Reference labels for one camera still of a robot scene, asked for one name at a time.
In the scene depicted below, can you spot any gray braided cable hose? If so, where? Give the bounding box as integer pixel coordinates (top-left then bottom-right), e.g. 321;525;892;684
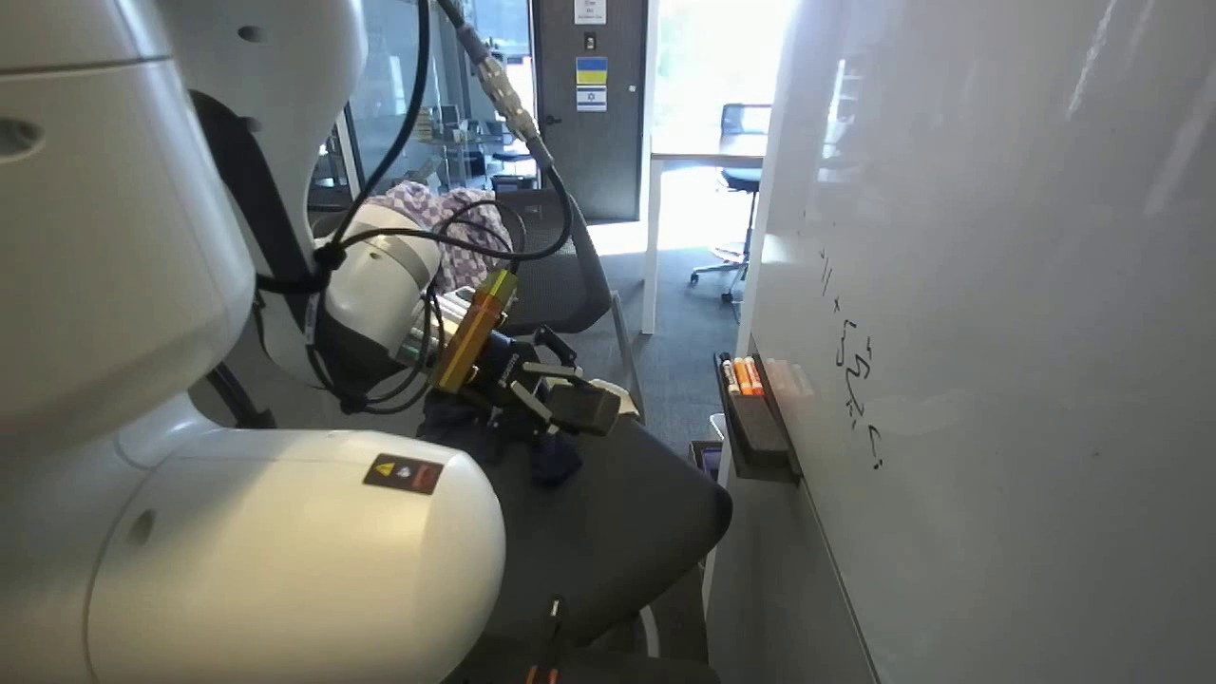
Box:
433;0;640;333

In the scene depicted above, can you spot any orange marker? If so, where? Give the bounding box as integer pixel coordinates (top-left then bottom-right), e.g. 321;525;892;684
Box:
718;354;768;401

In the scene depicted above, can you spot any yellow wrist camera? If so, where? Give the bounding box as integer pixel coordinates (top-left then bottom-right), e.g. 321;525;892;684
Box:
433;264;520;400

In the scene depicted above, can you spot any white table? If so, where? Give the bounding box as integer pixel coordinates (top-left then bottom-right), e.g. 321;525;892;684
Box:
640;134;773;342

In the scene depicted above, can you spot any dark door with signs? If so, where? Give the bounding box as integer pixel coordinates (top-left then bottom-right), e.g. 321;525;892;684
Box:
530;0;654;229

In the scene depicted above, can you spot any dark blue cloth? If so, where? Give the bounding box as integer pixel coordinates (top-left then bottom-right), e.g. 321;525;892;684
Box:
414;330;589;492

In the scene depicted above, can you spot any dark gray office chair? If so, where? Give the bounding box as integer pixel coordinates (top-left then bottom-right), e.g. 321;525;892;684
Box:
479;412;739;684

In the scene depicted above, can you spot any orange and black tool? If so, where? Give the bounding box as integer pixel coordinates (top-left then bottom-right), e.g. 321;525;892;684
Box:
520;596;573;684

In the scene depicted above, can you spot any beige cloth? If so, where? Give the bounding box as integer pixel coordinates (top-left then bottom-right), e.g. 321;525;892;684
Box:
582;372;641;421

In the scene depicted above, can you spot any purple checkered cloth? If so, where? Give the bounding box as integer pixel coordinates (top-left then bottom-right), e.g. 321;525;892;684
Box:
371;177;520;302

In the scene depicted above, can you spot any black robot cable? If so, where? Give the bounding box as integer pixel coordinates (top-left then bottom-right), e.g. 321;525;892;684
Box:
302;0;579;412

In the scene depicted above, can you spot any blue swivel office chair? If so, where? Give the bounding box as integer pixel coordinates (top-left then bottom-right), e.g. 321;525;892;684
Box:
687;97;777;306

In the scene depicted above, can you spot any large white whiteboard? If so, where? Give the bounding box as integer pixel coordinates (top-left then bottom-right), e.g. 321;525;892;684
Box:
739;0;1216;684

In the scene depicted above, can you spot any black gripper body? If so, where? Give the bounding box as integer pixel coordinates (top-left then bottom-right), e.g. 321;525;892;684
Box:
469;330;561;434

